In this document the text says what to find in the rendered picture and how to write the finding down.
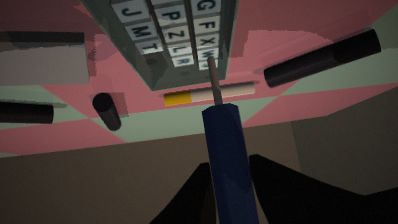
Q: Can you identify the dark grey cylinder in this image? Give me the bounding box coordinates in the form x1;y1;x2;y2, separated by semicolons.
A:
92;93;122;132
264;29;381;88
0;102;54;124

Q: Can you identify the black keyboard with white keys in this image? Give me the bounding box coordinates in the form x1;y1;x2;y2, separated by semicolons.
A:
78;0;240;92

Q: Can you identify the blue stylus with grey tip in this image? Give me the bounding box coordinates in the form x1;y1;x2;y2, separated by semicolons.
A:
202;57;260;224

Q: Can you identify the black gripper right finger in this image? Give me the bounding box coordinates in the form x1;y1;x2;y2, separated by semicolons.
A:
248;154;398;224

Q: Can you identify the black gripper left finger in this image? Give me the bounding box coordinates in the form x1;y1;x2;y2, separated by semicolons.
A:
149;163;216;224

